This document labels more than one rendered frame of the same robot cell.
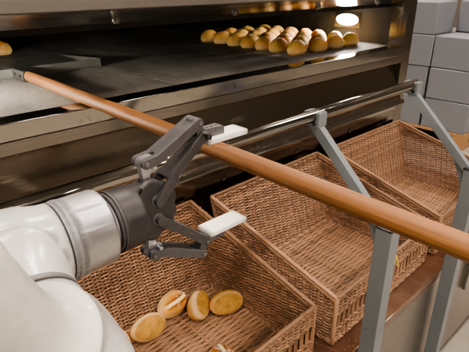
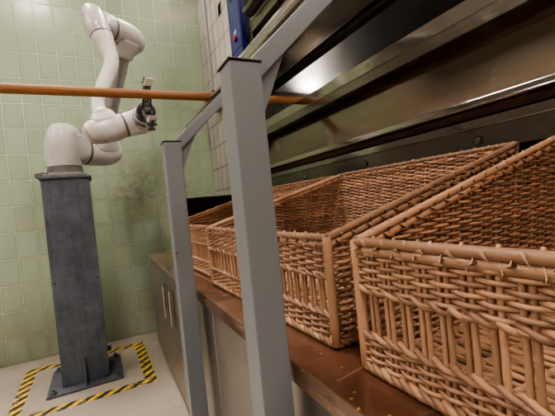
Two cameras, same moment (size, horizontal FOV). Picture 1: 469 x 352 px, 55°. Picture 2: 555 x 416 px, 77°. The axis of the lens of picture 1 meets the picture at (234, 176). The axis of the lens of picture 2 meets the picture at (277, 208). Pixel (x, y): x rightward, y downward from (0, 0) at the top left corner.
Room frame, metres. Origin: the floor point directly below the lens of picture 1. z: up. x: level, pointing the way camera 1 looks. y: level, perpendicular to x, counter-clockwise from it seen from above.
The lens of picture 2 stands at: (1.36, -1.09, 0.78)
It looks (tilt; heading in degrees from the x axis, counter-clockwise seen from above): 1 degrees down; 107
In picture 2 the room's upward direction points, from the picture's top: 6 degrees counter-clockwise
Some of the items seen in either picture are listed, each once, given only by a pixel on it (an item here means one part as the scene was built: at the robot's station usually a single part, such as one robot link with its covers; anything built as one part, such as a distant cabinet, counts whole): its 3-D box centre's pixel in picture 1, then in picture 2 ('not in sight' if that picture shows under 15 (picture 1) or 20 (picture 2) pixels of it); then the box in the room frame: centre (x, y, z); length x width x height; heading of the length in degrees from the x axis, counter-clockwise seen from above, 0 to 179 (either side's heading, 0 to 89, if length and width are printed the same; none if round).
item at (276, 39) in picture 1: (278, 37); not in sight; (2.16, -0.20, 1.21); 0.61 x 0.48 x 0.06; 43
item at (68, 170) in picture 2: not in sight; (61, 173); (-0.16, 0.27, 1.03); 0.22 x 0.18 x 0.06; 44
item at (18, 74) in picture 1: (23, 73); not in sight; (1.34, 0.62, 1.20); 0.09 x 0.04 x 0.03; 43
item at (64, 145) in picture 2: not in sight; (64, 145); (-0.14, 0.30, 1.17); 0.18 x 0.16 x 0.22; 80
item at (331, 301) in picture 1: (322, 230); (339, 224); (1.26, -0.28, 0.72); 0.56 x 0.49 x 0.28; 135
